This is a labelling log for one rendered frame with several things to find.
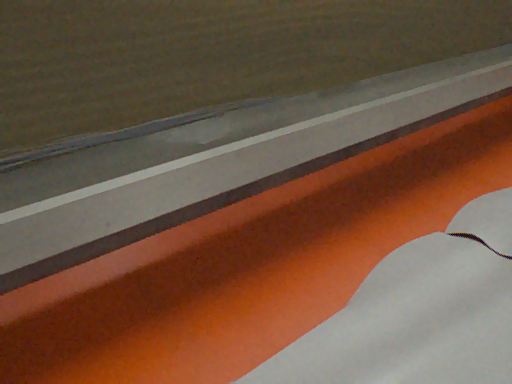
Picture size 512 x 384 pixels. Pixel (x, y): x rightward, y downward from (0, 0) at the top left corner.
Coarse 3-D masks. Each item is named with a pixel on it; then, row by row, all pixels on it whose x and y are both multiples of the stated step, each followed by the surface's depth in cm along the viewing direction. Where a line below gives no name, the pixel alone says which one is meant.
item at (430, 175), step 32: (448, 128) 19; (480, 128) 19; (352, 160) 16; (384, 160) 16; (416, 160) 16; (448, 160) 17; (480, 160) 17; (384, 192) 14; (416, 192) 14; (448, 192) 15; (480, 192) 15; (448, 224) 13
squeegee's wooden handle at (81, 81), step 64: (0, 0) 6; (64, 0) 6; (128, 0) 7; (192, 0) 8; (256, 0) 8; (320, 0) 9; (384, 0) 11; (448, 0) 13; (0, 64) 6; (64, 64) 7; (128, 64) 7; (192, 64) 8; (256, 64) 9; (320, 64) 10; (384, 64) 12; (0, 128) 7; (64, 128) 7; (128, 128) 8
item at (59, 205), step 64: (448, 64) 13; (192, 128) 9; (256, 128) 9; (320, 128) 9; (384, 128) 11; (0, 192) 6; (64, 192) 6; (128, 192) 7; (192, 192) 8; (0, 256) 6
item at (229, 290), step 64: (320, 192) 14; (128, 256) 11; (192, 256) 11; (256, 256) 11; (320, 256) 12; (384, 256) 12; (0, 320) 9; (64, 320) 9; (128, 320) 9; (192, 320) 10; (256, 320) 10; (320, 320) 10
